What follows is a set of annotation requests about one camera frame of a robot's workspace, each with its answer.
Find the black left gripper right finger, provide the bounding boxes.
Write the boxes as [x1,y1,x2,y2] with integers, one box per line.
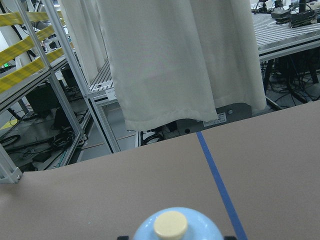
[224,236,236,240]

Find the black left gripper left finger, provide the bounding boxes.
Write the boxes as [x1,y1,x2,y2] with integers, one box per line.
[117,235,129,240]

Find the light blue call bell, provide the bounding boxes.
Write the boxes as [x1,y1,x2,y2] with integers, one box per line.
[133,207,224,240]

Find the blue tape line lengthwise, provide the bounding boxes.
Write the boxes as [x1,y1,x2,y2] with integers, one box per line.
[196,131,248,240]

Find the white curtain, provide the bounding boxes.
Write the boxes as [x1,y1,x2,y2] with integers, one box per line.
[59,0,266,131]

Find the aluminium slotted workbench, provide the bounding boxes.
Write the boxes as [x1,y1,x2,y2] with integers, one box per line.
[251,13,320,62]

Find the yellow black hazard tape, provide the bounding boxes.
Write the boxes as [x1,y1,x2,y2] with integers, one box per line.
[0,11,64,93]

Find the black electronic devices on bench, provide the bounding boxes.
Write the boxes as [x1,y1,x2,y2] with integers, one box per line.
[271,0,320,28]

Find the aluminium frame rack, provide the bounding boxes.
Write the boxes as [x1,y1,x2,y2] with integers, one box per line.
[0,0,121,185]

